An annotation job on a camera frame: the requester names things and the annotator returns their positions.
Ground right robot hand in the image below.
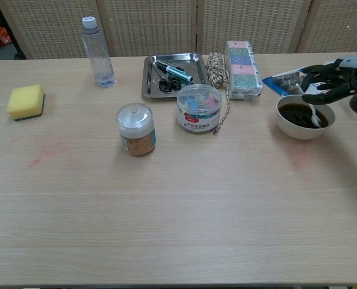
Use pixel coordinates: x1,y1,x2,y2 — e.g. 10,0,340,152
300,56,357,105

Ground black coffee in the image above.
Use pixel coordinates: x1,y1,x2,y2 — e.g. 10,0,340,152
278,102,329,129

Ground white bowl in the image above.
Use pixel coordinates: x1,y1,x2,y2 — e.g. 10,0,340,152
275,94,336,140

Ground multicolour sponge pack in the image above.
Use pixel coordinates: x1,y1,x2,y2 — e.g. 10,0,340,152
225,40,264,101

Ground clear tub of coloured clips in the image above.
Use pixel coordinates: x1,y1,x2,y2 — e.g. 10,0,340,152
176,84,223,135

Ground stainless steel tray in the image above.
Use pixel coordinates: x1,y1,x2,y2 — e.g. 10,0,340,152
141,52,211,102

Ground green white marker pen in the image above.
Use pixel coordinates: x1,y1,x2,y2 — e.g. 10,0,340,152
165,65,194,83

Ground black scissors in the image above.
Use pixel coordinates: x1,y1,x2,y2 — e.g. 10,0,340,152
152,64,182,93

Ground black marker pen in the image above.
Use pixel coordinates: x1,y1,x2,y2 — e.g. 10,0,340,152
156,60,185,73

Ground woven rattan folding screen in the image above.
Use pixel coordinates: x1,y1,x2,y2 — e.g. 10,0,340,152
0,0,357,60

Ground clear lidded spice jar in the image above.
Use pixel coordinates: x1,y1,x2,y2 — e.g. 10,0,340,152
116,102,157,157

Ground clear plastic water bottle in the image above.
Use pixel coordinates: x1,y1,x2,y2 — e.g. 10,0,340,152
81,16,117,89

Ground yellow green sponge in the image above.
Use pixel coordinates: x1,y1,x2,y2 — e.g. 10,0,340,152
6,84,46,122

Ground speckled rope bundle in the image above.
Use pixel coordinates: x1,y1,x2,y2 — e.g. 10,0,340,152
206,51,232,135

